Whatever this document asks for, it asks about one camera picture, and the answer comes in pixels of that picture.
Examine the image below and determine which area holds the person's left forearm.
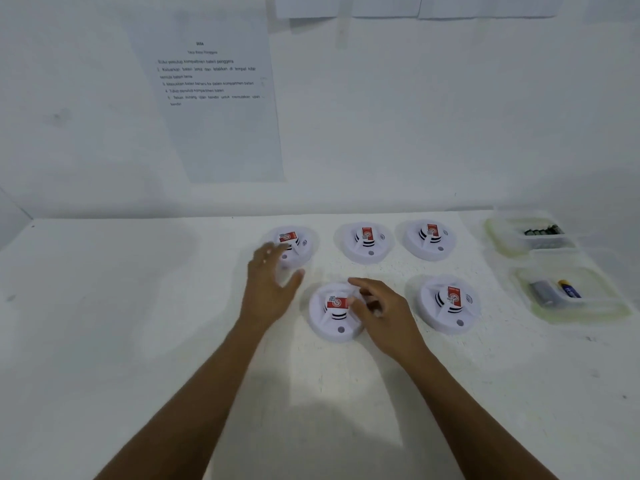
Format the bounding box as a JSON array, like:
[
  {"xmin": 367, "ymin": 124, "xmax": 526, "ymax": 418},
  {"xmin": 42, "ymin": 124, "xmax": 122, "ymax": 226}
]
[{"xmin": 95, "ymin": 319, "xmax": 263, "ymax": 480}]

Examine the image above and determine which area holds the person's right forearm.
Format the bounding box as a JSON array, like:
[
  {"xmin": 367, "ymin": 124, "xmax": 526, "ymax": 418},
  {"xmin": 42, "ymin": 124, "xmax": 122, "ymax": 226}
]
[{"xmin": 403, "ymin": 348, "xmax": 559, "ymax": 480}]

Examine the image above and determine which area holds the person's right hand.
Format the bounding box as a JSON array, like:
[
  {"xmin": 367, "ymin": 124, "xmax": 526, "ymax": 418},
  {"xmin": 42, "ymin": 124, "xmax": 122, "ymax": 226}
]
[{"xmin": 347, "ymin": 277, "xmax": 432, "ymax": 369}]

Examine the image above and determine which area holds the white smoke detector red label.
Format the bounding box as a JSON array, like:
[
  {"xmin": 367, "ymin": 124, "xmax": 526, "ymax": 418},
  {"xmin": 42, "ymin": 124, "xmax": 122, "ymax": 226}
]
[
  {"xmin": 341, "ymin": 222, "xmax": 395, "ymax": 265},
  {"xmin": 308, "ymin": 282, "xmax": 369, "ymax": 345},
  {"xmin": 262, "ymin": 226, "xmax": 319, "ymax": 268},
  {"xmin": 402, "ymin": 219, "xmax": 457, "ymax": 262},
  {"xmin": 419, "ymin": 275, "xmax": 482, "ymax": 335}
]

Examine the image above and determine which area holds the person's left hand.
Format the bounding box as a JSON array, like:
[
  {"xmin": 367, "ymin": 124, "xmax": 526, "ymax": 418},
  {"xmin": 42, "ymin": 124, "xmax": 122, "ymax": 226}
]
[{"xmin": 236, "ymin": 242, "xmax": 306, "ymax": 334}]

